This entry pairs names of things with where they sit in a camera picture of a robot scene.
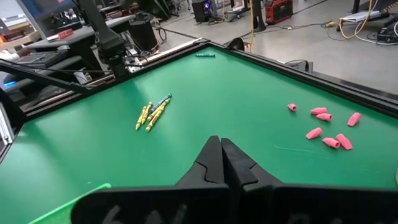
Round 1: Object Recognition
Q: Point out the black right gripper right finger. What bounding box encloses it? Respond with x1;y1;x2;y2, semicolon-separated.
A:
221;138;398;224

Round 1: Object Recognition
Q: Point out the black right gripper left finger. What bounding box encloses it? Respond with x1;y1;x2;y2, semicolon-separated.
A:
70;135;233;224

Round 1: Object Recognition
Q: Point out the yellow crayon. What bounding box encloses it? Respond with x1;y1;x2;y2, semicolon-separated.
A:
135;105;147;131
147;98;171;122
141;101;154;125
145;107;164;133

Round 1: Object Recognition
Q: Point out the green plastic basket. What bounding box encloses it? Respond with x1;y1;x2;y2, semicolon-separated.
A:
27;182;112;224

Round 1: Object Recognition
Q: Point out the black cylindrical bin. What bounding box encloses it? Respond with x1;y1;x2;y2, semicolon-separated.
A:
129;20;159;53

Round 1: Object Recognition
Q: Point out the black pillar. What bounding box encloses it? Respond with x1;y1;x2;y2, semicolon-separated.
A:
251;0;267;32

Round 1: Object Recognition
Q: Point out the red toolbox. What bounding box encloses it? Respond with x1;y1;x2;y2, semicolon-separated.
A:
265;0;294;26

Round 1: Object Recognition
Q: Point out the black keyboard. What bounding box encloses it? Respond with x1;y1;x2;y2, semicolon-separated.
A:
15;51;68;68

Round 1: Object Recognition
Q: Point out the grey desk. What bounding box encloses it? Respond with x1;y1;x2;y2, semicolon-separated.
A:
26;14;137;52

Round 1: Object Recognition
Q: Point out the black computer tower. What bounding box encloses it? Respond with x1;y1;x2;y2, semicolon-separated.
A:
192;0;216;23

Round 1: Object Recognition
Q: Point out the white power strip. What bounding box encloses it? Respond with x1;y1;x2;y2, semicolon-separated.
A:
341;11;389;23

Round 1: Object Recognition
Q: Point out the small red box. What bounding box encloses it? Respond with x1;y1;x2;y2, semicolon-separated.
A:
46;29;75;42

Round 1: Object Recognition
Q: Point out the wooden background workbench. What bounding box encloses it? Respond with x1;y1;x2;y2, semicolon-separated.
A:
0;30;42;52

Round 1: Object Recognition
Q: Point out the large monitor screen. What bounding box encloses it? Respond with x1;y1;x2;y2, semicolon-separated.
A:
17;0;77;19

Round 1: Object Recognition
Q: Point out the black table frame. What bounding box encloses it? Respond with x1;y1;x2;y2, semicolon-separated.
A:
0;37;398;162

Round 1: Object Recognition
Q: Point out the white metal bracket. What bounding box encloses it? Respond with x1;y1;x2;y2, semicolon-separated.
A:
0;102;16;146

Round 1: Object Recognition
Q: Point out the yellow extension cable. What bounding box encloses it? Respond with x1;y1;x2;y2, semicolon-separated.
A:
248;0;256;53

